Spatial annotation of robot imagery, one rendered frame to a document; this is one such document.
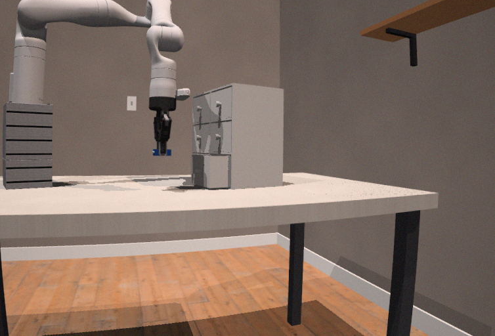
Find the grey chest of drawers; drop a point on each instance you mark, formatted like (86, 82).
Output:
(257, 135)

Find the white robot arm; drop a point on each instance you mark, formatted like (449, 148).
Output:
(27, 79)

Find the blue nine-volt battery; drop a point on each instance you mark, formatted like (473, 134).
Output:
(156, 152)

